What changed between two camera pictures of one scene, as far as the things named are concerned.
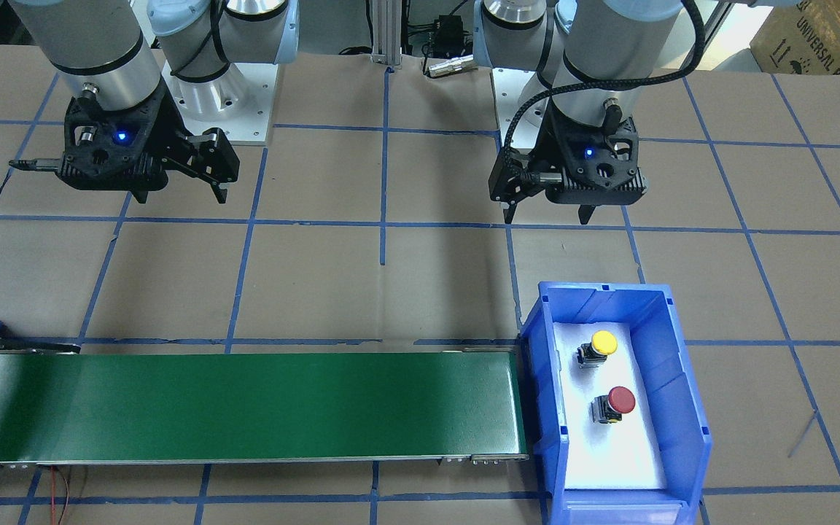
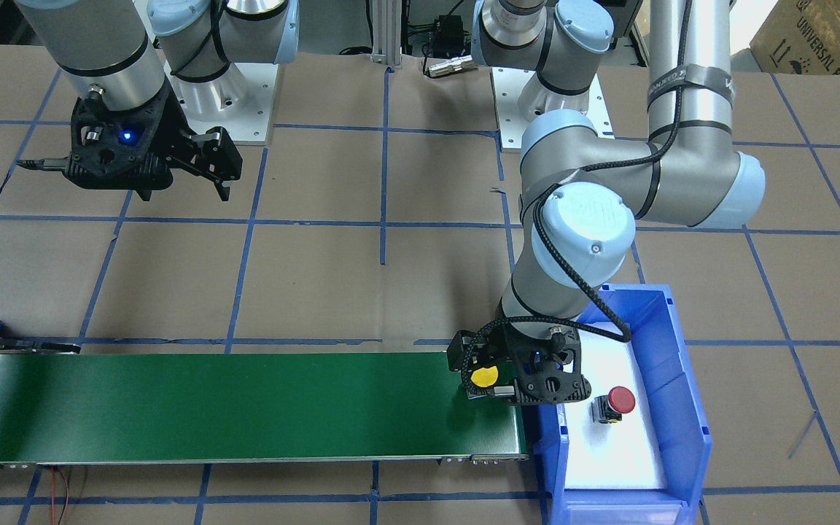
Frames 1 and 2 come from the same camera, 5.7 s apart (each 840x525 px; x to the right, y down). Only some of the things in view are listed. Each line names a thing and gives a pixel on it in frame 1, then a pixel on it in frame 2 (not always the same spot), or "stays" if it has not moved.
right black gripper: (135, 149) stays
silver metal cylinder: (453, 65) stays
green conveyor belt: (38, 402) stays
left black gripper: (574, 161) to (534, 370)
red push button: (609, 408) stays
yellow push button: (593, 354) to (485, 377)
